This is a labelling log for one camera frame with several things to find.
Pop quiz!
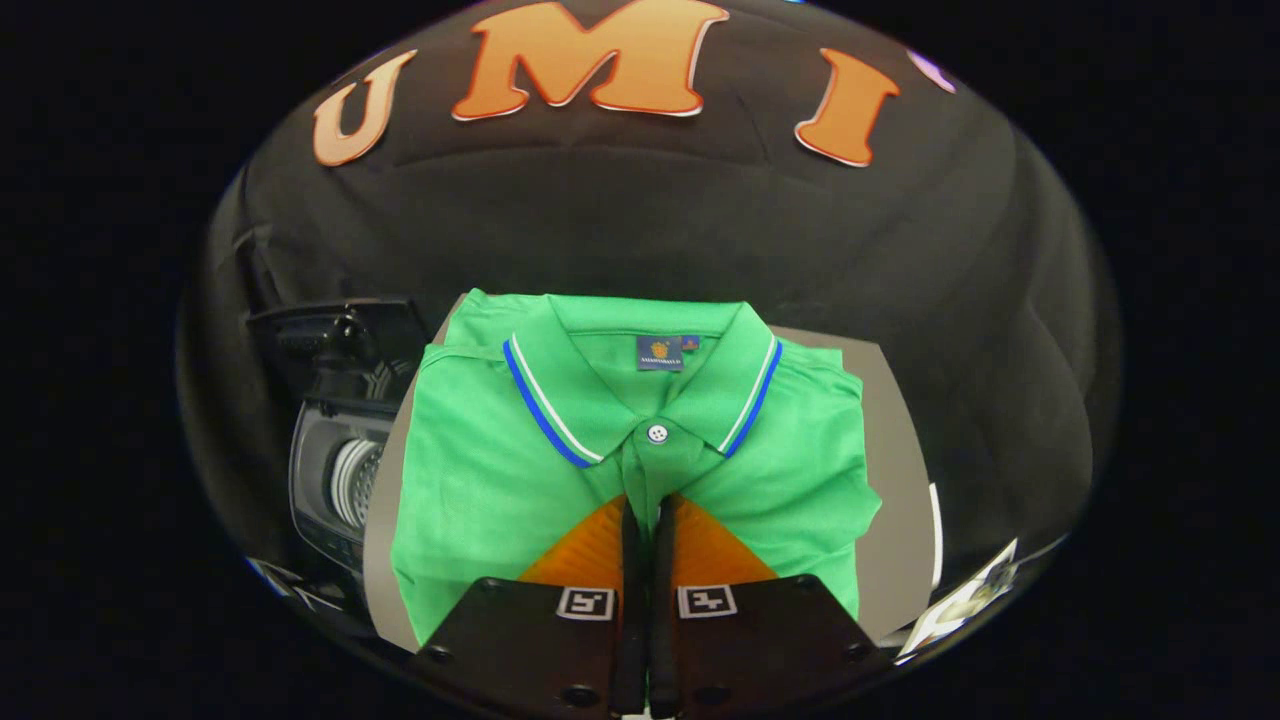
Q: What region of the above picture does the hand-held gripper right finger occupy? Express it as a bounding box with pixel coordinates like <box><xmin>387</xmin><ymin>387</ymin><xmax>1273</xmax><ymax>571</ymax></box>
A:
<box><xmin>648</xmin><ymin>492</ymin><xmax>893</xmax><ymax>717</ymax></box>

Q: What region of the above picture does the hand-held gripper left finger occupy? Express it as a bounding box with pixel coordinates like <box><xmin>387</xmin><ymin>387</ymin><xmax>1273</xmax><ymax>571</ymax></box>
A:
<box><xmin>415</xmin><ymin>495</ymin><xmax>649</xmax><ymax>717</ymax></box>

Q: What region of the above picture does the green polo shirt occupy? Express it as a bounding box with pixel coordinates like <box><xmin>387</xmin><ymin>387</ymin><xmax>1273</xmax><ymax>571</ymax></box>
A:
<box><xmin>390</xmin><ymin>288</ymin><xmax>883</xmax><ymax>649</ymax></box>

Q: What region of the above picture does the grey washing machine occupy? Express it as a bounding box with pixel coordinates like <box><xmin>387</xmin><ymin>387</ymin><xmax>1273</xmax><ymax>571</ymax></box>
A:
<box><xmin>287</xmin><ymin>395</ymin><xmax>421</xmax><ymax>593</ymax></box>

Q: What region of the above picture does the black backdrop cloth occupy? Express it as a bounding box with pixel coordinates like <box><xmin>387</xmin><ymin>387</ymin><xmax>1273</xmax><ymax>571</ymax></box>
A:
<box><xmin>178</xmin><ymin>0</ymin><xmax>1123</xmax><ymax>641</ymax></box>

